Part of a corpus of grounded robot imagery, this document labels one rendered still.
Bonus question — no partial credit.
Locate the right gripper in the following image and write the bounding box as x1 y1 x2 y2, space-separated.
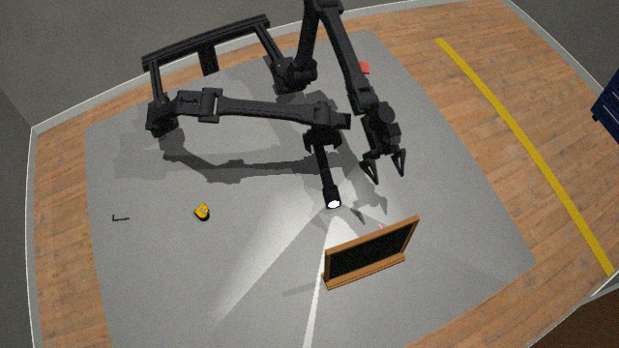
303 126 342 154

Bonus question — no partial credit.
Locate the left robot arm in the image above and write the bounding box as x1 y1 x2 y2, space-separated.
276 0 401 150

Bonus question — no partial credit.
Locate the yellow tape measure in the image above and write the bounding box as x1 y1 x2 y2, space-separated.
194 203 210 221

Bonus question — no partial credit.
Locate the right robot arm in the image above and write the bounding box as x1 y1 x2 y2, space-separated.
145 87 351 136

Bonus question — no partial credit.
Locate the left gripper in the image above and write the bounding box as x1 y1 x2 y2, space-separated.
359 144 406 185

